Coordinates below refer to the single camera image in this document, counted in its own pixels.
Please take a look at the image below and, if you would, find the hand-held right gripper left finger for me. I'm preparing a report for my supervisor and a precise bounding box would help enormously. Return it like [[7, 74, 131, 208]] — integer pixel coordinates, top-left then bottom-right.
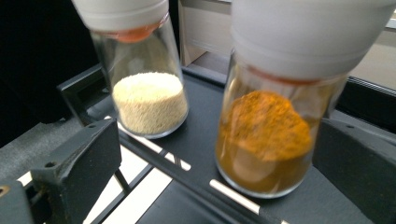
[[30, 118, 122, 224]]

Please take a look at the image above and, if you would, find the black metal rack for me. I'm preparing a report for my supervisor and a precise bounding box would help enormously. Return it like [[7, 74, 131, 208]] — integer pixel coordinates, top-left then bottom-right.
[[0, 62, 396, 224]]

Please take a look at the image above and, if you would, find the glass jar of orange powder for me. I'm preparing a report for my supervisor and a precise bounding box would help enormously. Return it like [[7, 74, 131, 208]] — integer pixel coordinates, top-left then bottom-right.
[[214, 0, 396, 200]]

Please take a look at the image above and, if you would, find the glass jar of pale granules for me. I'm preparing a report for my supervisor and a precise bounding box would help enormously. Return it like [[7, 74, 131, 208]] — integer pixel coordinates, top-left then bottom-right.
[[70, 0, 190, 140]]

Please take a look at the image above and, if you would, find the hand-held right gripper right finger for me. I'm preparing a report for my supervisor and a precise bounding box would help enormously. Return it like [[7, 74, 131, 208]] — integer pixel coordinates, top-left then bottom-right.
[[312, 118, 396, 224]]

